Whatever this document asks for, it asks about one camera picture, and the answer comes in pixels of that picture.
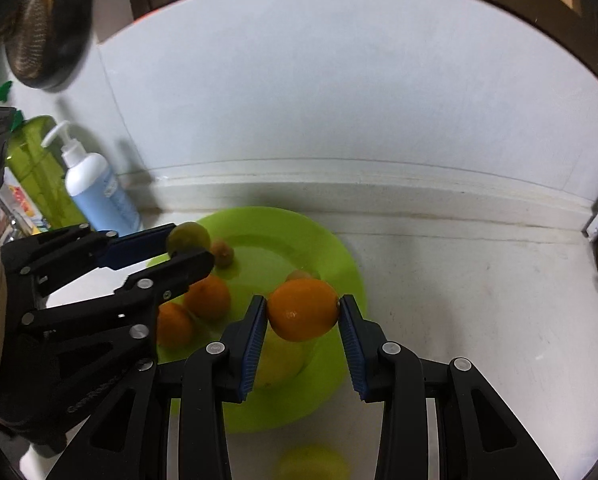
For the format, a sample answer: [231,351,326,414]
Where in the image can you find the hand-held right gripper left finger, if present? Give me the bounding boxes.
[44,295,269,480]

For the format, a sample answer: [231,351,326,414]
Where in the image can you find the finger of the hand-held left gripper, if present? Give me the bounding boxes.
[22,247,216,329]
[2,222,177,291]

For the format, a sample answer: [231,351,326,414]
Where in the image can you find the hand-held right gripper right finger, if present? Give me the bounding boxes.
[339,295,562,480]

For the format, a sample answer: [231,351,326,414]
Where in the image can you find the orange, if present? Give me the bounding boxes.
[267,279,341,343]
[156,302,196,348]
[184,276,231,320]

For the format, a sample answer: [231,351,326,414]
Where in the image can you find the small green citrus fruit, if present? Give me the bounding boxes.
[166,221,212,256]

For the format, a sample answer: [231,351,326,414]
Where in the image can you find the small yellow fruit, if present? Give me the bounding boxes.
[210,241,236,268]

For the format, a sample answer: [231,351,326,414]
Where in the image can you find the green plastic plate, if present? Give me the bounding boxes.
[146,206,364,433]

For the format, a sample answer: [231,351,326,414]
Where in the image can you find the yellow lemon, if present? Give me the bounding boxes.
[256,332,307,390]

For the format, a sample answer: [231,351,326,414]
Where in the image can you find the white pump bottle blue label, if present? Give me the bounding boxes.
[42,121,142,235]

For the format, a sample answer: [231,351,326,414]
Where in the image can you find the yellow-green fruit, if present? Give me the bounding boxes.
[276,444,351,480]

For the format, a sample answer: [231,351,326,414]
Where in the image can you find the green dish soap bottle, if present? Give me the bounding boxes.
[0,115,90,236]

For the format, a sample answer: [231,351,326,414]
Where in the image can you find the dark mesh strainer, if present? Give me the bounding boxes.
[4,0,94,92]

